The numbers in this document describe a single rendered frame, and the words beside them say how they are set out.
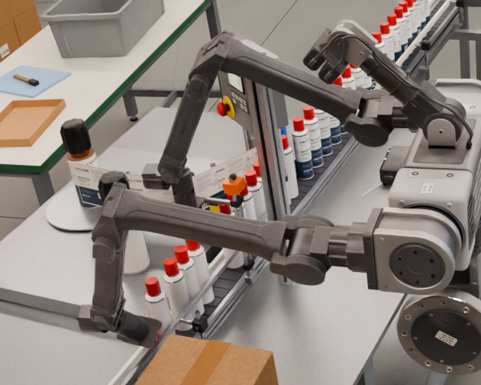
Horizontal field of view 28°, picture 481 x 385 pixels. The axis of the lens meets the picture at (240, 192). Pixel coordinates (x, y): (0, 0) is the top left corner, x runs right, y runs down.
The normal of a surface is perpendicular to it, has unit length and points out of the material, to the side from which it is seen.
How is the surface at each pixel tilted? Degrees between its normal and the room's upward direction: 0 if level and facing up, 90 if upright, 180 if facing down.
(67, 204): 0
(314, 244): 23
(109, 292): 114
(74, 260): 0
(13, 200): 0
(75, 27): 95
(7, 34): 90
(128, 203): 27
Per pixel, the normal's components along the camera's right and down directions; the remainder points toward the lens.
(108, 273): -0.20, 0.83
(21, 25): 0.92, 0.06
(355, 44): -0.34, 0.53
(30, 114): -0.15, -0.85
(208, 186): 0.59, 0.33
